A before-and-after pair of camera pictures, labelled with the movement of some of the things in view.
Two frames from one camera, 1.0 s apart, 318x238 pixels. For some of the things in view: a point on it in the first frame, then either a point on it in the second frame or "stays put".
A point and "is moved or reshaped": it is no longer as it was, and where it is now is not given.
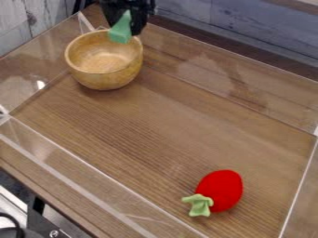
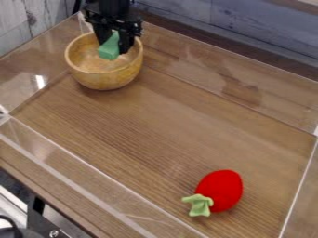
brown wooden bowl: x=101 y=63 stays put
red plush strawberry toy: x=218 y=193 stays put
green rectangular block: x=120 y=31 is moved or reshaped
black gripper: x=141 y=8 -> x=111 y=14
